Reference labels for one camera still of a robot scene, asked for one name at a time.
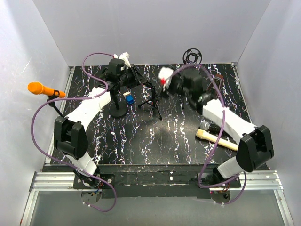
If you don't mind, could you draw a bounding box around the blue white small block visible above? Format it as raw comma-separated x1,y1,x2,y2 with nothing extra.
123,92,134,105

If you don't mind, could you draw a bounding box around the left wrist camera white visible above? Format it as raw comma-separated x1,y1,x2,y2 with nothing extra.
118,52,131,68

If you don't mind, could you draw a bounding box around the teal microphone tripod stand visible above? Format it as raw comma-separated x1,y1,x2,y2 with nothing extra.
138,82,162,120

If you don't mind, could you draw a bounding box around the orange microphone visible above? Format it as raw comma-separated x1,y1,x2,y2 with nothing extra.
27,81,65,98

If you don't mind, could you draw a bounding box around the purple cable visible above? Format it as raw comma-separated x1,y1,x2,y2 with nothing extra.
31,52,118,212
171,64,247,206

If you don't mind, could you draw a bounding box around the black silver-grille microphone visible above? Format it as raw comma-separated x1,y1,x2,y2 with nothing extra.
199,121,221,133

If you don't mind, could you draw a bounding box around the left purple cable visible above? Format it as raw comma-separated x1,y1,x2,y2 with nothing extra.
31,52,118,212

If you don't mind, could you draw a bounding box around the cream microphone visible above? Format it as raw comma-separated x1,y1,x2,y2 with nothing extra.
196,129,238,151

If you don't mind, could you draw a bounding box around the orange microphone stand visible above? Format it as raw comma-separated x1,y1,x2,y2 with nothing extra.
47,89,65,118

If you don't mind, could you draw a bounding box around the round base microphone stand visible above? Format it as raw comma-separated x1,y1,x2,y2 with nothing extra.
101,67,127,118

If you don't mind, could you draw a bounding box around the wooden metronome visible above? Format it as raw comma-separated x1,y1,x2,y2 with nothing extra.
206,74,224,94

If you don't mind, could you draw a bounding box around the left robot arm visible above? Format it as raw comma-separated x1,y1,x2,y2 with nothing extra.
54,58,148,188

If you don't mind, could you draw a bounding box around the shock mount tripod stand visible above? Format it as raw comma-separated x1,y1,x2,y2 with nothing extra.
182,48,203,110

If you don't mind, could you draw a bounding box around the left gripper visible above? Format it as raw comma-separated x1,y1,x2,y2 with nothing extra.
118,65,146,89

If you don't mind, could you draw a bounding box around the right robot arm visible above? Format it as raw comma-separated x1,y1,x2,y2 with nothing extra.
158,67,274,187

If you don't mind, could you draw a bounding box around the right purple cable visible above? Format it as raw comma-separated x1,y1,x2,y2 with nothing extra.
171,64,247,206

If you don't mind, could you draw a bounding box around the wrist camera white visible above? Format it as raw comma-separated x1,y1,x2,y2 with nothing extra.
158,67,174,90
118,52,131,68

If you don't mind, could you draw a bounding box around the black marble pattern mat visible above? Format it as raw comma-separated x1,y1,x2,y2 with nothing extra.
68,64,250,164

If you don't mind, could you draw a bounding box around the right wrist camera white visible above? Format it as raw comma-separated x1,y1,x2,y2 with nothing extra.
158,67,174,90

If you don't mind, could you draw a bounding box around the aluminium frame rail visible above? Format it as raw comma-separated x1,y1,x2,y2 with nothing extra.
19,62,295,226

